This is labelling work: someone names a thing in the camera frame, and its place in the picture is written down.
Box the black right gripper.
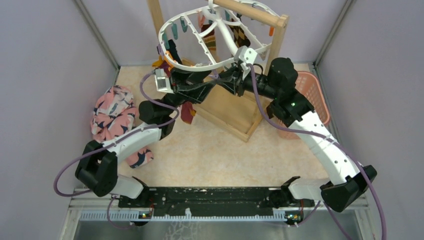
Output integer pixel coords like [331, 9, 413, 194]
[216, 63, 280, 100]

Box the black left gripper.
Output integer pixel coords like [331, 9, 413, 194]
[161, 66, 217, 117]

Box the lilac clothespin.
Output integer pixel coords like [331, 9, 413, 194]
[207, 69, 221, 81]

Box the maroon purple striped sock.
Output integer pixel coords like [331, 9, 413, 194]
[180, 101, 197, 125]

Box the white plastic sock hanger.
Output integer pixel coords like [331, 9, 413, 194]
[156, 0, 289, 72]

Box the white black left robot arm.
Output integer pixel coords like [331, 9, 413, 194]
[73, 93, 188, 207]

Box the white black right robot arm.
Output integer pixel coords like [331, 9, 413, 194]
[216, 57, 377, 213]

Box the wooden hanger stand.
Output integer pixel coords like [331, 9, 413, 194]
[147, 0, 273, 142]

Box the orange clothespin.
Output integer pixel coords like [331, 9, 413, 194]
[151, 50, 177, 71]

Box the brown argyle sock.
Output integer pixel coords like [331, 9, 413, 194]
[229, 25, 251, 48]

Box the black white striped sock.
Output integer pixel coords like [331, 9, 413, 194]
[165, 39, 182, 64]

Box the pink laundry basket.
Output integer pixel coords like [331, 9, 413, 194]
[295, 71, 331, 128]

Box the pink navy patterned cloth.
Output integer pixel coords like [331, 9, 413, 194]
[90, 85, 155, 169]

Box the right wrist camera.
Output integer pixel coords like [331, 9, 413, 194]
[234, 45, 258, 71]

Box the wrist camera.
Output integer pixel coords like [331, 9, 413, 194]
[154, 68, 174, 94]
[234, 45, 258, 71]

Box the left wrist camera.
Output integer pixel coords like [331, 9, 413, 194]
[154, 68, 174, 94]

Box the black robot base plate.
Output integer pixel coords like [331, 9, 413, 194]
[118, 187, 315, 217]

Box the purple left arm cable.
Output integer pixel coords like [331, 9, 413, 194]
[53, 72, 181, 198]

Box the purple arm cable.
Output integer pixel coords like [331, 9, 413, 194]
[246, 63, 388, 240]
[53, 72, 181, 198]

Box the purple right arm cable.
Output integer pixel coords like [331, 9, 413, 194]
[246, 63, 388, 240]

